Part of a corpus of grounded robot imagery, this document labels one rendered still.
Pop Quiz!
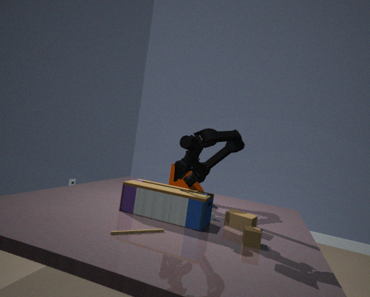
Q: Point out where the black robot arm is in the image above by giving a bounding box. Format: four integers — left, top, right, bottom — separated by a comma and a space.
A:
179, 128, 244, 188

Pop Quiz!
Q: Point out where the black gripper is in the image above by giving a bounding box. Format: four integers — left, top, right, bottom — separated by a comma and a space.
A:
173, 150, 199, 182

